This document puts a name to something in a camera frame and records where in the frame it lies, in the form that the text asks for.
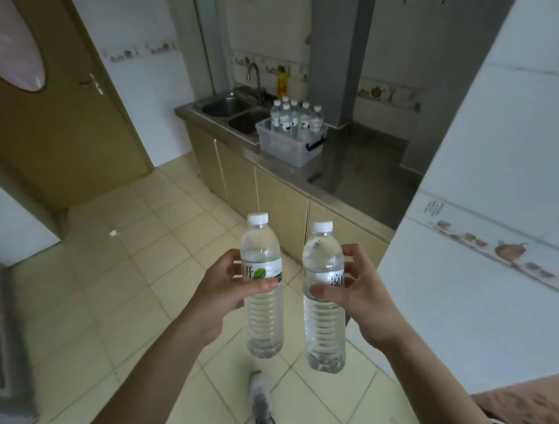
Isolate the person's left hand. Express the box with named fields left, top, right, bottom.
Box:
left=188, top=250, right=280, bottom=346

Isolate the person's right hand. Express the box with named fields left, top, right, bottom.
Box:
left=309, top=244, right=412, bottom=351

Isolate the water bottle with green leaf label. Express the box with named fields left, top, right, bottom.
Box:
left=241, top=212, right=284, bottom=360

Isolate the water bottle with white label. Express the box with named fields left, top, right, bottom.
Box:
left=302, top=221, right=347, bottom=374

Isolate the person's left forearm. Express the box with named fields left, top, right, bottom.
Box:
left=93, top=306, right=224, bottom=424

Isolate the person's right forearm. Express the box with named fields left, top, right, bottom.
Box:
left=375, top=330, right=496, bottom=424

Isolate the beige kitchen base cabinet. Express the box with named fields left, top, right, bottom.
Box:
left=175, top=107, right=396, bottom=273

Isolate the person's grey shoe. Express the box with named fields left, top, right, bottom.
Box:
left=249, top=371, right=277, bottom=424

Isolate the clear plastic storage bin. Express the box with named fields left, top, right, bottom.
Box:
left=255, top=116, right=328, bottom=168

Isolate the group of clear water bottles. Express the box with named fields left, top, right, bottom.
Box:
left=270, top=99, right=325, bottom=133

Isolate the stainless steel double sink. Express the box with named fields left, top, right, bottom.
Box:
left=193, top=89, right=272, bottom=146

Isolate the yellow dish soap bottle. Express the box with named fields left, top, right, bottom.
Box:
left=277, top=66, right=291, bottom=103

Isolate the chrome gooseneck faucet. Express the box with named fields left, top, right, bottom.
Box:
left=246, top=61, right=263, bottom=102

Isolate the brown fabric cushion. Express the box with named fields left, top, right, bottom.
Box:
left=471, top=374, right=559, bottom=424

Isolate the brown wooden door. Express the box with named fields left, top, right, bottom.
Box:
left=0, top=0, right=155, bottom=215

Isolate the oval frosted door window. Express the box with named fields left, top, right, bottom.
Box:
left=0, top=0, right=47, bottom=93

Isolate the metal door handle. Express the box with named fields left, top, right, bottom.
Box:
left=78, top=73, right=106, bottom=96

